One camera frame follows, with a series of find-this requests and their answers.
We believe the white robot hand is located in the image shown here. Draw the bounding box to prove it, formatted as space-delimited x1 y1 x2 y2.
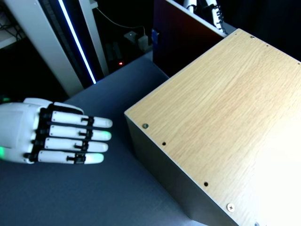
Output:
183 0 227 35
0 97 113 165

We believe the dark red panel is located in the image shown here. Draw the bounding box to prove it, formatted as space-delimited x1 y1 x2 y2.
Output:
152 0 229 78

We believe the light wooden box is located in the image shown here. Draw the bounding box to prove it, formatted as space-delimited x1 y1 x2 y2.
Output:
124 28 301 226

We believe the white power adapter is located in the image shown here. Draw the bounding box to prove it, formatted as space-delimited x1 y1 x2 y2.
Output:
137 34 151 51

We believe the white shelf board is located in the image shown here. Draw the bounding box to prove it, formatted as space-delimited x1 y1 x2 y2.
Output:
0 30 25 49

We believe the grey table cloth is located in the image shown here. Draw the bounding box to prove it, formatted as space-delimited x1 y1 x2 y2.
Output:
0 50 209 226

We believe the glowing white light strip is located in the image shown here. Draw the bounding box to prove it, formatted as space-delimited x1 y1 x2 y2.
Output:
57 0 97 85

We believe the black power strip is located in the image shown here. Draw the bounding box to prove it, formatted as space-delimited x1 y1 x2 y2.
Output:
105 41 126 69

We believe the wide white frame post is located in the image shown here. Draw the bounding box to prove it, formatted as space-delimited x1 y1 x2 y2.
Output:
4 0 85 97

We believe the thin white cable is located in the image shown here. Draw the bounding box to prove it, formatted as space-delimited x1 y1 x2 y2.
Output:
95 6 147 36

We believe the narrow white frame post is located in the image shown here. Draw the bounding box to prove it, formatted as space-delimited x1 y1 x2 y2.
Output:
78 0 110 76

